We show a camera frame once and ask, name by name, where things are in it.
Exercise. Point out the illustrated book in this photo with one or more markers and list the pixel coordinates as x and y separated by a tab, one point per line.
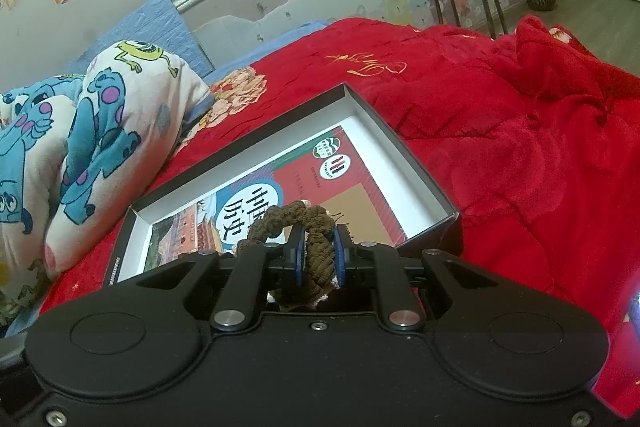
320	172

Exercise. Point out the red printed blanket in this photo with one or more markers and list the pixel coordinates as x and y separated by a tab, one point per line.
525	132

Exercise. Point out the blue pillow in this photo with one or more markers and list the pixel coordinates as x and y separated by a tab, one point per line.
150	27

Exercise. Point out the brown crocheted scrunchie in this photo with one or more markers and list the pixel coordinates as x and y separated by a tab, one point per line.
320	247

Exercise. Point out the cartoon monster printed quilt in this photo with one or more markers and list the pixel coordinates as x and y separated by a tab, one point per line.
100	132

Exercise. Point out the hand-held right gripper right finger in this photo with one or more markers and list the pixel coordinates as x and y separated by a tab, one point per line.
341	257

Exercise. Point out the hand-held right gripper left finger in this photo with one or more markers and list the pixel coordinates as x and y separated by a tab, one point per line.
298	257

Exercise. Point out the black shallow cardboard box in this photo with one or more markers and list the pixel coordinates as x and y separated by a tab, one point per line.
430	187

